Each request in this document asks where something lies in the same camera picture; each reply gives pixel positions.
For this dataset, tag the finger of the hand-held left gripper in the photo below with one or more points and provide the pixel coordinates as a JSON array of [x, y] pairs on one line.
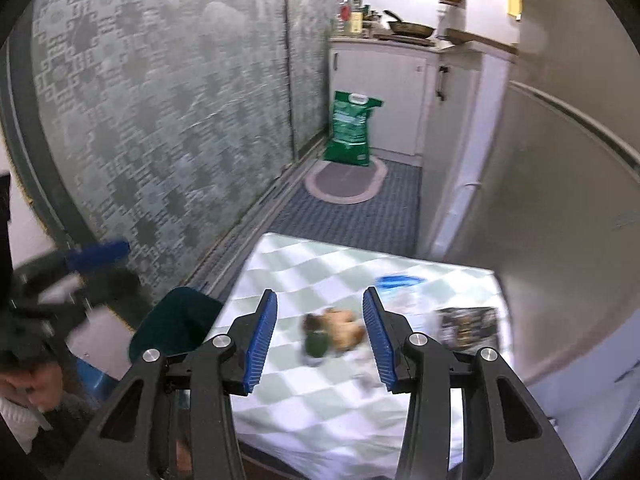
[[97, 255]]

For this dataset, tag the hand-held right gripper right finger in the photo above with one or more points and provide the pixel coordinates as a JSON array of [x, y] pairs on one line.
[[377, 345]]

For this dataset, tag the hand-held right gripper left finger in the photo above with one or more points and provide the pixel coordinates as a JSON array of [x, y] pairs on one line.
[[260, 345]]

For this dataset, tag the tan plush toy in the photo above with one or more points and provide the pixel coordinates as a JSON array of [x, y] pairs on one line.
[[345, 332]]

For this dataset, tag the small green round item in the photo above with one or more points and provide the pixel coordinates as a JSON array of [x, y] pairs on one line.
[[316, 347]]

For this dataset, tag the clear blue printed plastic bag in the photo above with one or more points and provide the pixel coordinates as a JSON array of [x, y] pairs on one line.
[[405, 295]]

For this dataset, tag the small brown mushroom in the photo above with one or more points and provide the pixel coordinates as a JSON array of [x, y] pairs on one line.
[[312, 321]]

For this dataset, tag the dark teal plastic bin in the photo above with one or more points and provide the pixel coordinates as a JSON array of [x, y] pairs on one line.
[[175, 320]]

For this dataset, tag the dark printed packet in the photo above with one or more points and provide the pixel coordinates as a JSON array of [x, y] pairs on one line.
[[467, 327]]

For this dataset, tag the person's left hand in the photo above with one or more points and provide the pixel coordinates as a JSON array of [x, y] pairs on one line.
[[40, 385]]

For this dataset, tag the green white checkered tablecloth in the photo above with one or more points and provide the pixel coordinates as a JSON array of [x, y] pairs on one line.
[[310, 410]]

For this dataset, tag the blue plastic container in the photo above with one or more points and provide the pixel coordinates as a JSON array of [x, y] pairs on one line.
[[95, 380]]

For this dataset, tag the grey striped floor rug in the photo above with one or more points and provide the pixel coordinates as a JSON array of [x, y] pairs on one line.
[[370, 220]]

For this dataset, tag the patterned frosted sliding door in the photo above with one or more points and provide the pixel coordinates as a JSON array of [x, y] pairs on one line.
[[315, 50], [150, 110]]

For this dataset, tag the oval grey pink mat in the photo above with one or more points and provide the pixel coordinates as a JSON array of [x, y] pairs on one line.
[[340, 182]]

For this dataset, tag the green printed sack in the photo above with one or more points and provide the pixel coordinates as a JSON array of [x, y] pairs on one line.
[[350, 130]]

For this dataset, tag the grey refrigerator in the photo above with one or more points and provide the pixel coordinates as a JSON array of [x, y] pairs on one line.
[[550, 185]]

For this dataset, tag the white tall cabinet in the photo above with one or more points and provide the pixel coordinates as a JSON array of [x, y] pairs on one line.
[[465, 125]]

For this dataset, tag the white low kitchen cabinet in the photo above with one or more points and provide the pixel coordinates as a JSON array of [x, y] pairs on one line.
[[385, 95]]

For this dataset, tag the frying pan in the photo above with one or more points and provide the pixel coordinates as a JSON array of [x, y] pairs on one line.
[[410, 28]]

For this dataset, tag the wooden cutting board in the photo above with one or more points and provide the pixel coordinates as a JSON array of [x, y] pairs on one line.
[[475, 38]]

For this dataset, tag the row of condiment bottles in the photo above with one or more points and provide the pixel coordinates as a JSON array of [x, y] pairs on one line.
[[352, 20]]

